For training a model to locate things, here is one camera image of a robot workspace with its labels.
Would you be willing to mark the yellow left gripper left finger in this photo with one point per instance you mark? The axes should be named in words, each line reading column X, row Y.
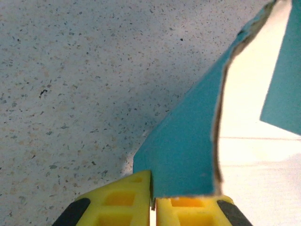
column 117, row 202

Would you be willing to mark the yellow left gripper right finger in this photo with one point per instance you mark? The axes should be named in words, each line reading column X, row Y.
column 188, row 214

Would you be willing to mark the teal paper box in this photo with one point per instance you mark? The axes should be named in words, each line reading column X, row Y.
column 183, row 153

